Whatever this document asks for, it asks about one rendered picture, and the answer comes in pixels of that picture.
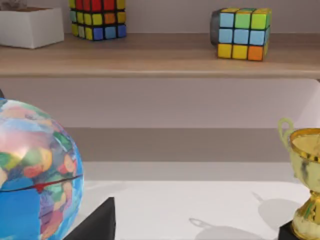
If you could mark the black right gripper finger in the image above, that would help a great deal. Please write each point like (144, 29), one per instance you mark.
(100, 222)

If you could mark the blue multicoloured globe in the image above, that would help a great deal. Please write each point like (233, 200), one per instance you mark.
(32, 170)

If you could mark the wooden shelf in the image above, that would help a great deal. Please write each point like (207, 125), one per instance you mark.
(150, 55)

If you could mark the puzzle cube with black edges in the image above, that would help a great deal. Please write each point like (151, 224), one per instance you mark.
(98, 18)

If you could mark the white square plant pot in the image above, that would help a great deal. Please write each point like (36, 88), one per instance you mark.
(30, 26)

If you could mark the gold trophy with black base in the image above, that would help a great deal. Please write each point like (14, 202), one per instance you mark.
(303, 175)

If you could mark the dark grey round object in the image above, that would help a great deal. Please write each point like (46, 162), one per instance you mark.
(214, 28)

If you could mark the pastel puzzle cube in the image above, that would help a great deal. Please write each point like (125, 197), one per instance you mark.
(242, 33)

